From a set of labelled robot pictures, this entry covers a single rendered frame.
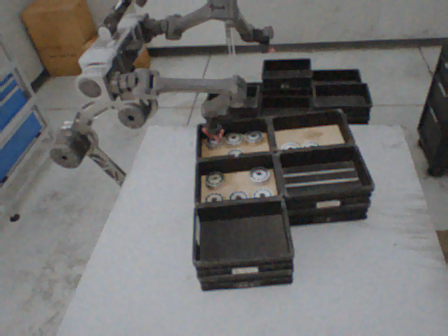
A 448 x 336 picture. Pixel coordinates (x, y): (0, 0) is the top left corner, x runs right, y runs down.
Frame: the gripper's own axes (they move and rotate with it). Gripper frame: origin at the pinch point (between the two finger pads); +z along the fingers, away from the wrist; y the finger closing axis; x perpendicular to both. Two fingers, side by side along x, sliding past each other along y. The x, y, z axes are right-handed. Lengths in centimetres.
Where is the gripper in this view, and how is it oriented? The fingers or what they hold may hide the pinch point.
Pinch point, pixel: (214, 138)
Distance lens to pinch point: 209.6
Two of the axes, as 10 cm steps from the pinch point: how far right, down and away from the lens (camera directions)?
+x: -7.0, 5.6, -4.5
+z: 1.2, 7.1, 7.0
